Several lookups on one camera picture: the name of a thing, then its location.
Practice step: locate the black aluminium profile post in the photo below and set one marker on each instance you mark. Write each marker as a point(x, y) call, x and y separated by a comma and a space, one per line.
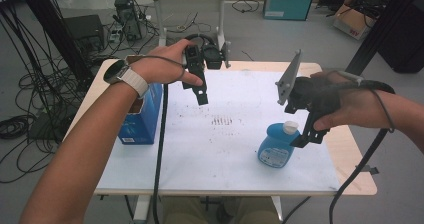
point(383, 27)

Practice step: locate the blue cardboard box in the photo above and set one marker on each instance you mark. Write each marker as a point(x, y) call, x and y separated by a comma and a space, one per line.
point(143, 124)

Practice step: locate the black equipment case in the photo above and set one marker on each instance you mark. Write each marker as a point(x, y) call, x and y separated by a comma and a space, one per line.
point(85, 29)

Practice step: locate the person's right hand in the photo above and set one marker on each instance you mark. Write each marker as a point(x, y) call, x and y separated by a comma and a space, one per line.
point(360, 107)

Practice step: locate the black tape strip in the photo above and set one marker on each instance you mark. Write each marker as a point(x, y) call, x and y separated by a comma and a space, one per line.
point(366, 169)

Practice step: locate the brown cardboard carton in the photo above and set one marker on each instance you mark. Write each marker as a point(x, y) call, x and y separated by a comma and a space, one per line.
point(351, 24)

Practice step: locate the large black case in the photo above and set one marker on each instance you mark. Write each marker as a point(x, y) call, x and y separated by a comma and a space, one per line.
point(405, 44)

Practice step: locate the white paper sheet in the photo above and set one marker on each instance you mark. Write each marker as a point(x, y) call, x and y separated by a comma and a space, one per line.
point(216, 157)

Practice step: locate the person's left hand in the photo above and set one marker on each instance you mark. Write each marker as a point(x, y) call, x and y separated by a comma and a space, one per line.
point(160, 69)

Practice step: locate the white power strip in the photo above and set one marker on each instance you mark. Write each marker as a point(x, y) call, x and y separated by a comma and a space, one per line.
point(115, 36)

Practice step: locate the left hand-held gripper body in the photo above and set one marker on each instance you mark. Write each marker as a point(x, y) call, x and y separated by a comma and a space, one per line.
point(213, 57)

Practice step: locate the person's khaki trousers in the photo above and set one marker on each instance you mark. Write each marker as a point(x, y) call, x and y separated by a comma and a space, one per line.
point(183, 212)

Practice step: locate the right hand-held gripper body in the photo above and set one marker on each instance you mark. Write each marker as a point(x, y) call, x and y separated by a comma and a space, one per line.
point(313, 95)

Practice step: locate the black metal stand post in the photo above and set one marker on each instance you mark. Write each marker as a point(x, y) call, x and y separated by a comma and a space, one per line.
point(56, 30)

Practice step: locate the teal carton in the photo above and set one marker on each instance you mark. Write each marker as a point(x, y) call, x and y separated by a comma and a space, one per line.
point(288, 0)

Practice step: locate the black computer tower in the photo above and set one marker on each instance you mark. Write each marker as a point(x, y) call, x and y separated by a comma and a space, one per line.
point(130, 19)

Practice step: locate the blue bottle with white cap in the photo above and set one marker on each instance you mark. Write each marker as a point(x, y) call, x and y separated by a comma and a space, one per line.
point(276, 147)

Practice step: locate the white table leg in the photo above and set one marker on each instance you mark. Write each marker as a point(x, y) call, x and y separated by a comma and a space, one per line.
point(277, 207)
point(141, 209)

